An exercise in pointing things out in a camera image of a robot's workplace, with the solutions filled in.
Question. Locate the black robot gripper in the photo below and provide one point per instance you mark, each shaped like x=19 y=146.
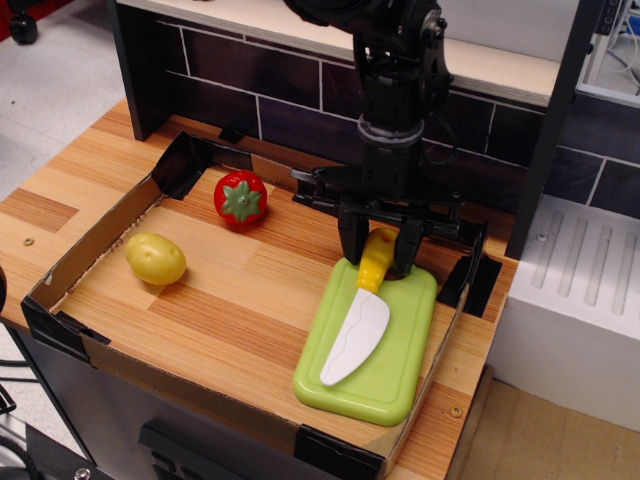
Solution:
x=388 y=186

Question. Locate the green plastic cutting board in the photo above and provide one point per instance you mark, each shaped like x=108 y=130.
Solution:
x=382 y=389

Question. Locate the yellow toy potato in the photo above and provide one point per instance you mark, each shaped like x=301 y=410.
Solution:
x=155 y=259

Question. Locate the wooden shelf with black posts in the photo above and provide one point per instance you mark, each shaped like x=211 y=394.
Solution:
x=272 y=81

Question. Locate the yellow white toy knife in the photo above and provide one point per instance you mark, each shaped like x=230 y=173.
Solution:
x=368 y=316

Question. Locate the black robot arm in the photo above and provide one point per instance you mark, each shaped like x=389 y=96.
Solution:
x=398 y=49

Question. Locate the red toy tomato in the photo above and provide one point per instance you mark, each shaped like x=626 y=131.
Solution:
x=240 y=197

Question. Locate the white toy sink drainboard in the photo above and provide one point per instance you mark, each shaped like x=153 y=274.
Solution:
x=569 y=331

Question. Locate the cardboard fence with black tape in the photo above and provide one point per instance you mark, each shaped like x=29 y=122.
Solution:
x=218 y=348

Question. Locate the black caster wheel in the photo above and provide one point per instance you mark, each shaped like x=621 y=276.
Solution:
x=23 y=28

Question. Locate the black oven control panel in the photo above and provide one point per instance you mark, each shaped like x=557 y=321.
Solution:
x=206 y=454

